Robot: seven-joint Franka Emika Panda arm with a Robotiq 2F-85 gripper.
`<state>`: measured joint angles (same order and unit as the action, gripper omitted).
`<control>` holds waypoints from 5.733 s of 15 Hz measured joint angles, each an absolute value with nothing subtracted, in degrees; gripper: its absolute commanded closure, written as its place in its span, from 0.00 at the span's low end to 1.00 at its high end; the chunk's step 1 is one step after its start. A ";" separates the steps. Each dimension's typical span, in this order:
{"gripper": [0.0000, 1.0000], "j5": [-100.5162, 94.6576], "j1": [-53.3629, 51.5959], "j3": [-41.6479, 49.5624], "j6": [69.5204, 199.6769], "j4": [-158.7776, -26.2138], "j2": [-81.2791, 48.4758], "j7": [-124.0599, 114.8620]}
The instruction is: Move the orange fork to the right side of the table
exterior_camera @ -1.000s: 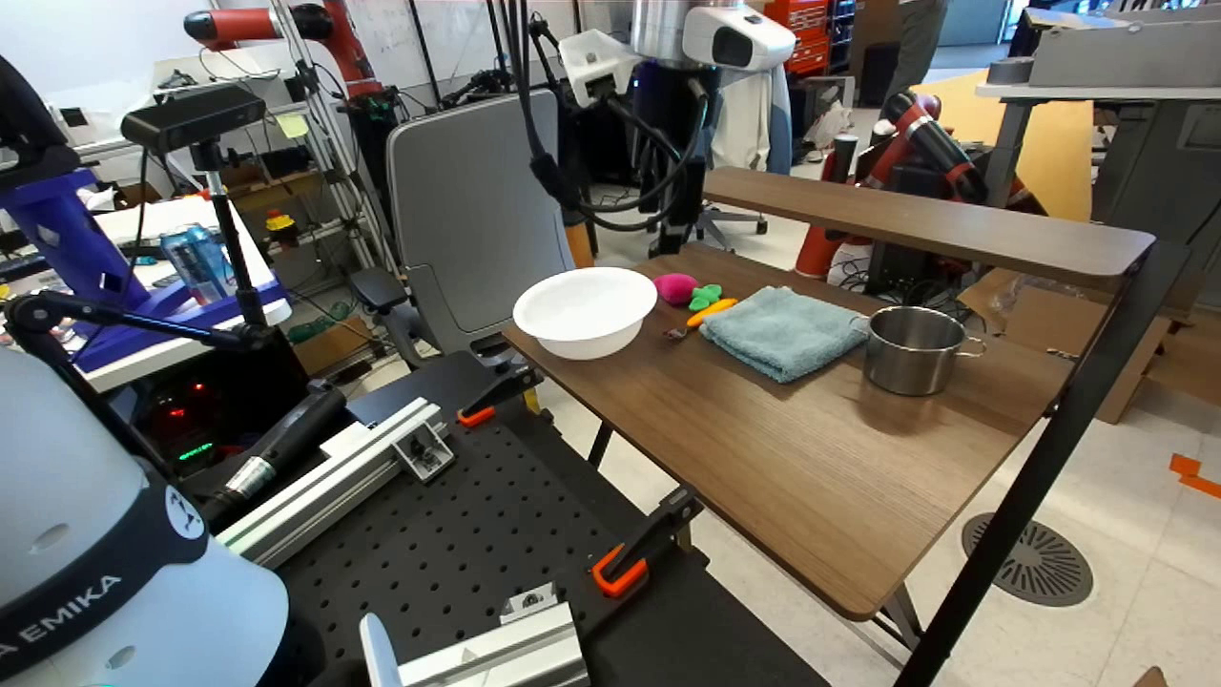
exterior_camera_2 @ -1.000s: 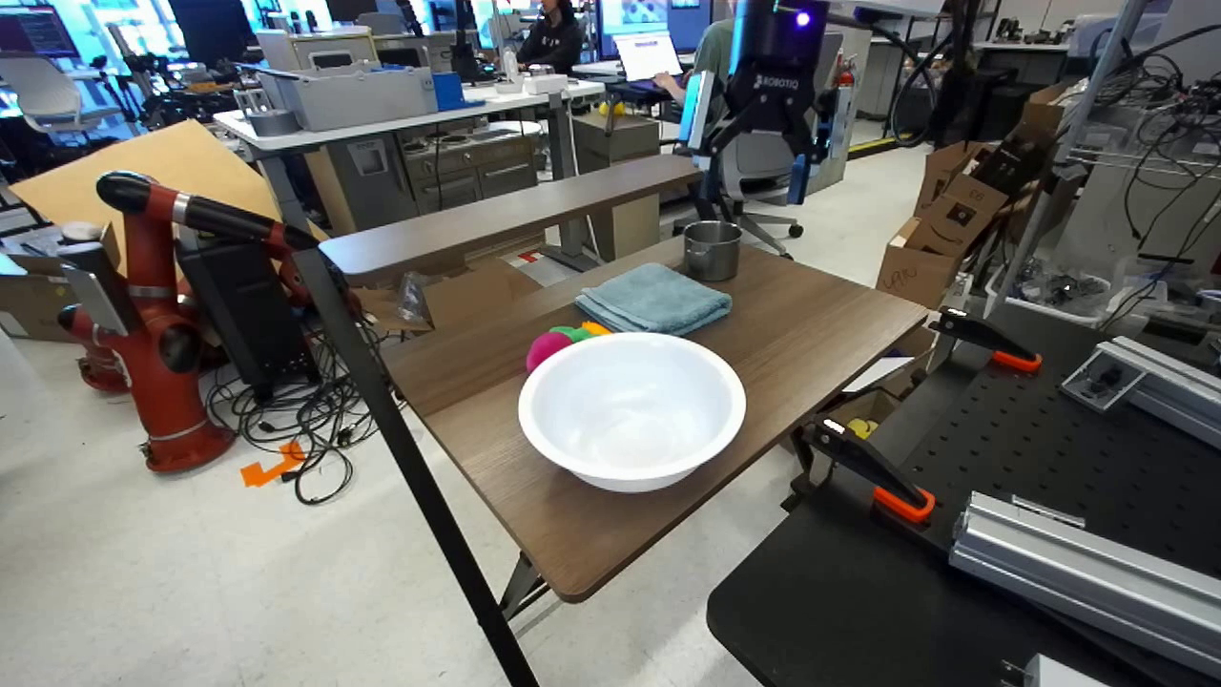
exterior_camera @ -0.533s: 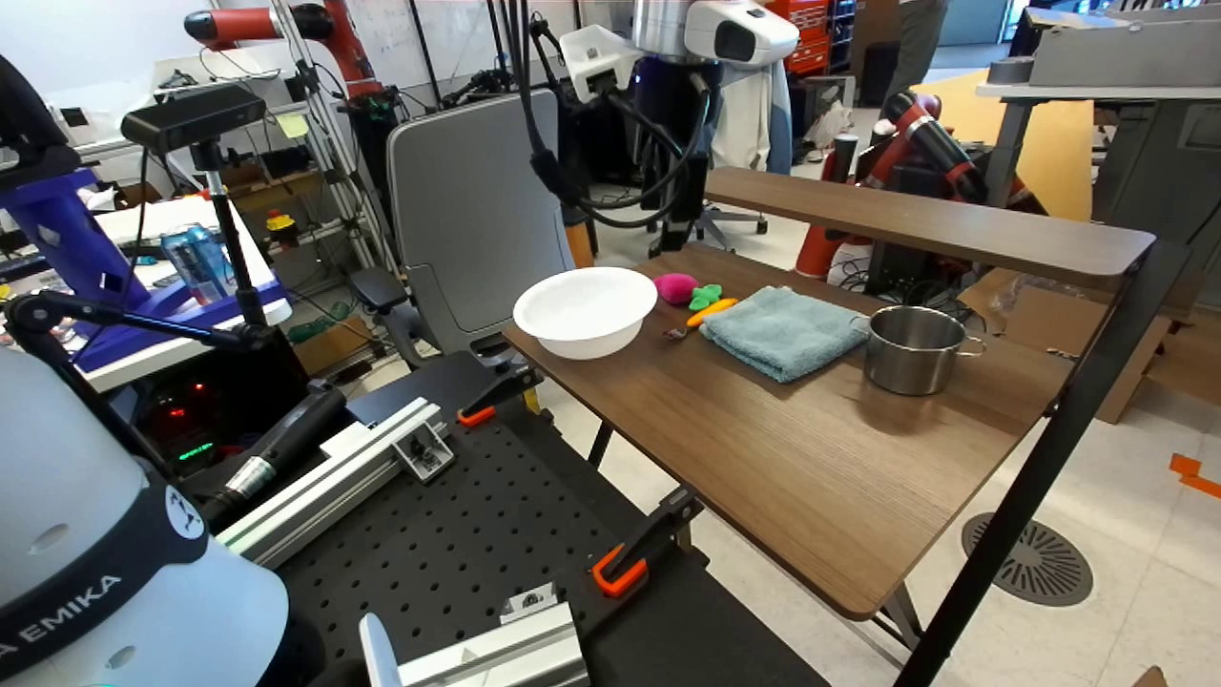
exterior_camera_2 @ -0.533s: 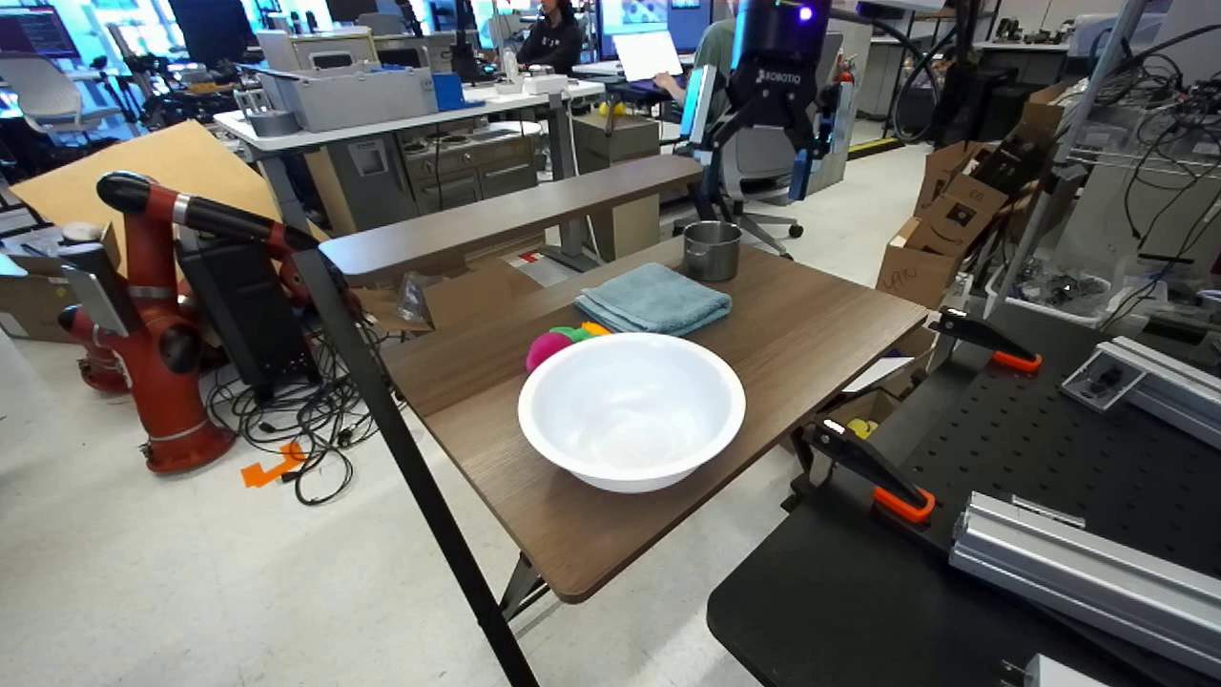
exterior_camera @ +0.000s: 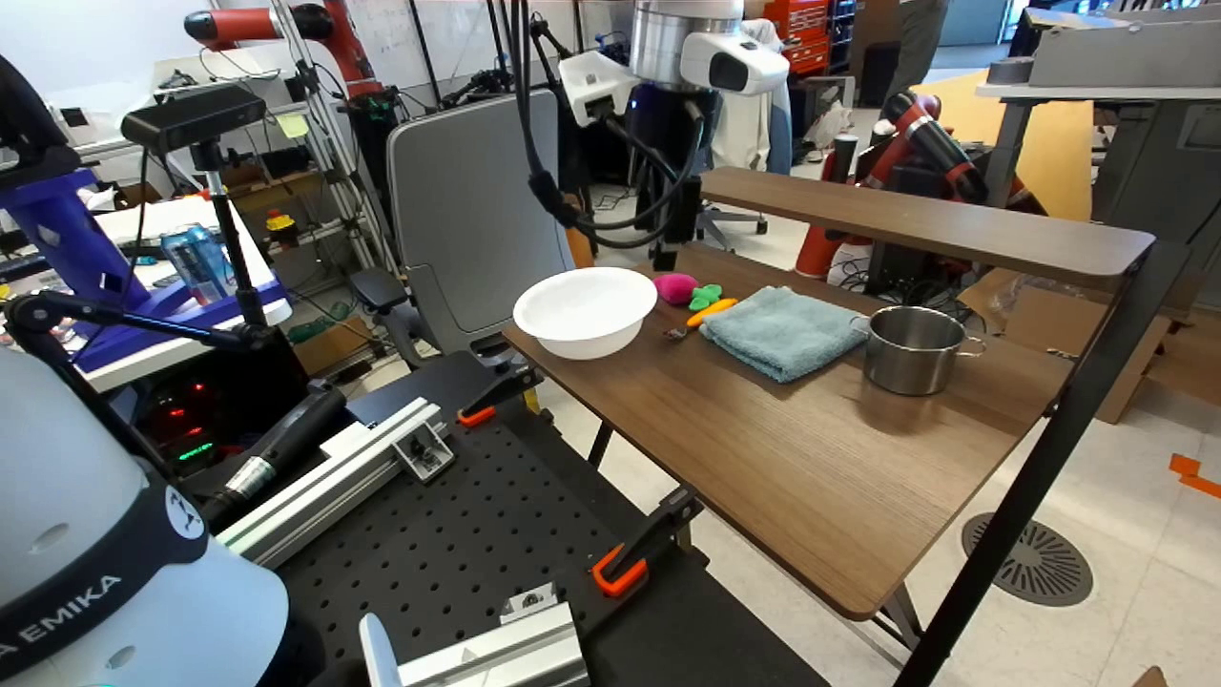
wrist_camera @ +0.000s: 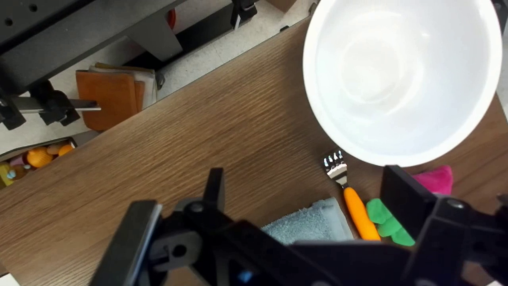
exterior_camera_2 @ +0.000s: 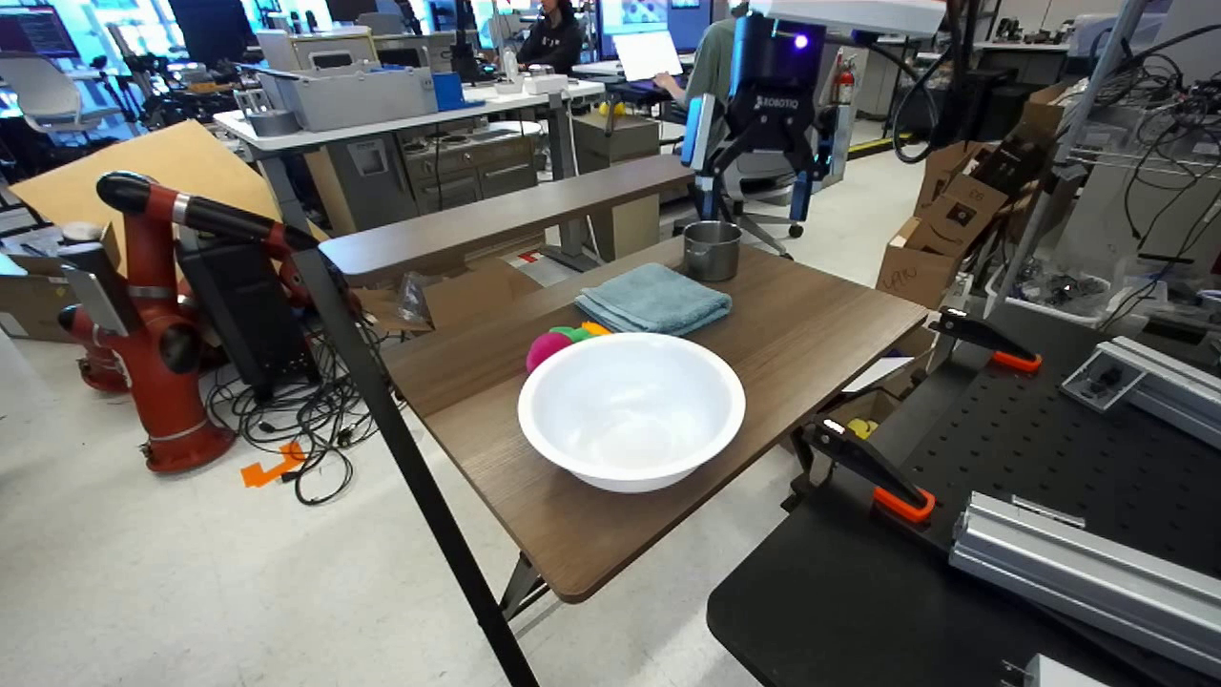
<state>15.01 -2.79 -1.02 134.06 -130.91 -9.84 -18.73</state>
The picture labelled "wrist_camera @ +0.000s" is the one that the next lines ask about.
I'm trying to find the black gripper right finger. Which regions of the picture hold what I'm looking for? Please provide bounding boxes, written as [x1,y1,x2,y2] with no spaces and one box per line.
[381,164,438,257]

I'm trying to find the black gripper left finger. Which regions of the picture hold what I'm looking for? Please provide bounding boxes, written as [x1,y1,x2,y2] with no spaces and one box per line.
[89,199,163,286]

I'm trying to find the orange handled fork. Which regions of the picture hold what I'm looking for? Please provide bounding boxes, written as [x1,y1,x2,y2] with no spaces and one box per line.
[320,150,382,244]

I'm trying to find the green toy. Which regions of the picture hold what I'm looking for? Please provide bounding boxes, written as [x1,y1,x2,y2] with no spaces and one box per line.
[365,198,417,249]

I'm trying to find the pink toy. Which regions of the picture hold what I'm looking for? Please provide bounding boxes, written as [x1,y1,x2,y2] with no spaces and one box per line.
[411,164,455,199]

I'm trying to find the teal folded cloth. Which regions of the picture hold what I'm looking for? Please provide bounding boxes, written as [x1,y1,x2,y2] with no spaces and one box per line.
[260,198,355,247]

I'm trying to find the toy fruits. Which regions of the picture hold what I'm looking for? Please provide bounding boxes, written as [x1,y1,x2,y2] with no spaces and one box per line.
[0,141,76,188]

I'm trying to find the white plastic bowl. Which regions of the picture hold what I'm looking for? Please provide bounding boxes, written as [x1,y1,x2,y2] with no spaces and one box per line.
[301,0,505,169]

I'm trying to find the black orange bar clamp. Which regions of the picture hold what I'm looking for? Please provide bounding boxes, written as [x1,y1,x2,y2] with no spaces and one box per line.
[0,79,101,133]

